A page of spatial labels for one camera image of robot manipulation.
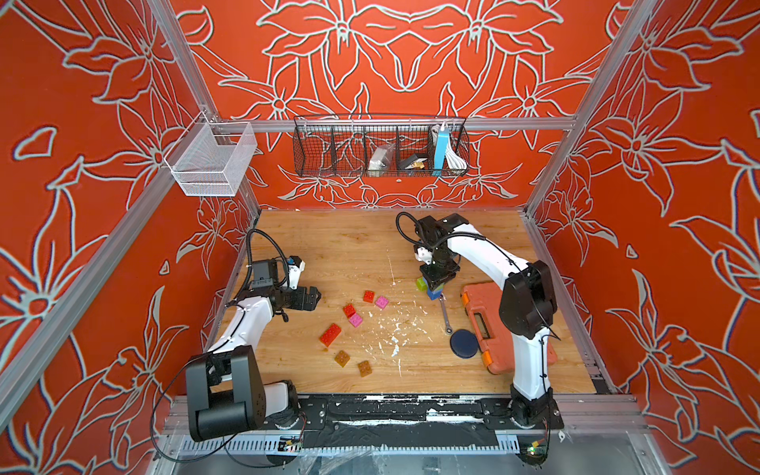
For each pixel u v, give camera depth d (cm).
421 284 94
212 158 93
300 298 78
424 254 85
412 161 84
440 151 87
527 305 53
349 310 90
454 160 91
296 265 79
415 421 73
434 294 87
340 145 101
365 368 79
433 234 67
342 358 81
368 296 94
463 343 83
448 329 87
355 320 88
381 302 92
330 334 85
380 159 91
